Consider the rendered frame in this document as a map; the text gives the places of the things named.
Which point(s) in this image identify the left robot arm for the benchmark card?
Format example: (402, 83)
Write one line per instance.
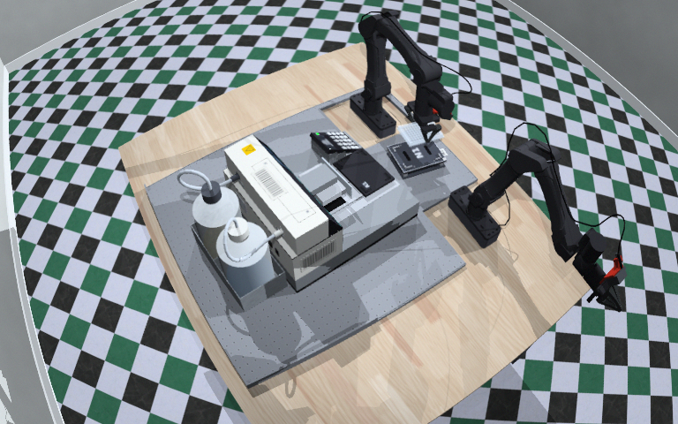
(530, 157)

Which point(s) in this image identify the white multi-well plate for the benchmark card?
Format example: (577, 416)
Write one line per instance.
(413, 136)

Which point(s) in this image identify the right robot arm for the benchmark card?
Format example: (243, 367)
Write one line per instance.
(426, 73)

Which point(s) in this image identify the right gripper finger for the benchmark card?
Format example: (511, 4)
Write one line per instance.
(408, 110)
(433, 133)

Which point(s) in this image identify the grey flexible hose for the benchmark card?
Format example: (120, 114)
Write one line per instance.
(233, 219)

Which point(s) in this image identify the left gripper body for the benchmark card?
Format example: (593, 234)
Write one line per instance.
(593, 278)

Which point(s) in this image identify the dark grey rectangular frame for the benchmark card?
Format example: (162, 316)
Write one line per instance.
(410, 162)

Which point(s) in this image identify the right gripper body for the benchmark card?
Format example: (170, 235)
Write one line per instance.
(423, 114)

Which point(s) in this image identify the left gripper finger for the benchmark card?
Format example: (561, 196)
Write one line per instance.
(615, 287)
(610, 292)

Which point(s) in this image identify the white flexible hose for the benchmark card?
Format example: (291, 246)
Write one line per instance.
(198, 174)

